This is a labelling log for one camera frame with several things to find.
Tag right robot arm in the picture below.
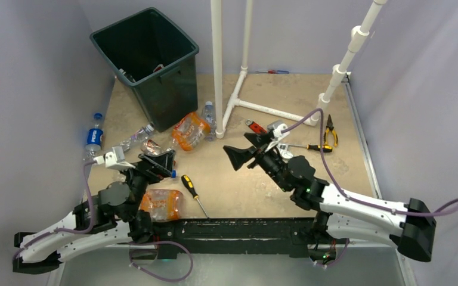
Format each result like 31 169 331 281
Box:
223 133 437 262

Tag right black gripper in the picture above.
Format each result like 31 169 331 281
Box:
224 132 291 192

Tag small red blue screwdriver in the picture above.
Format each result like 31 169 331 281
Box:
256 70 290 74

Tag yellow black screwdriver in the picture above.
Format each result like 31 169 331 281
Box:
181 175 209 218

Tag clear small water bottle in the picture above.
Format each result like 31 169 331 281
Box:
202 101 216 141

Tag red handle adjustable wrench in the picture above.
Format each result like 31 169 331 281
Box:
245 119 268 134

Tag red cap clear bottle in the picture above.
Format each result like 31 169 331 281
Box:
140 139 163 156

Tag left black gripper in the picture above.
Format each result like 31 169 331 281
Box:
118 150 175 219

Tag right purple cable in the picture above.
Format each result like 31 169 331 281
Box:
280 108 458 219

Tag red gold label bottle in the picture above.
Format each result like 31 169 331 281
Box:
153 64 165 73

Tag white PVC pipe frame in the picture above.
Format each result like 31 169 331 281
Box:
208 1 391 136

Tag Pepsi bottle by wall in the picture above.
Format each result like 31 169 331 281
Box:
83 113 104 161

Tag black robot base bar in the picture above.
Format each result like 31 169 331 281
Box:
116 217 350 260

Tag dark green plastic bin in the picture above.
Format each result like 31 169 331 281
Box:
89 7 199 132

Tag orange label bottle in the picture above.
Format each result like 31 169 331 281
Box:
170 112 211 152
139 189 184 222

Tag yellow black pliers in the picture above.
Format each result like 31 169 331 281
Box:
323 114 338 147

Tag clear bottle white cap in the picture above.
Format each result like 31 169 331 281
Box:
119 69 135 83

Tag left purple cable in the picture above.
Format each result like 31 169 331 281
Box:
12 160 97 262

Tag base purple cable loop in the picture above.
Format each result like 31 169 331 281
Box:
128 241 194 282

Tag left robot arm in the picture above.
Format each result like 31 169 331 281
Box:
12 147 176 275

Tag crushed clear bottle left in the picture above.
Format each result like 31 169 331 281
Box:
116 123 155 153

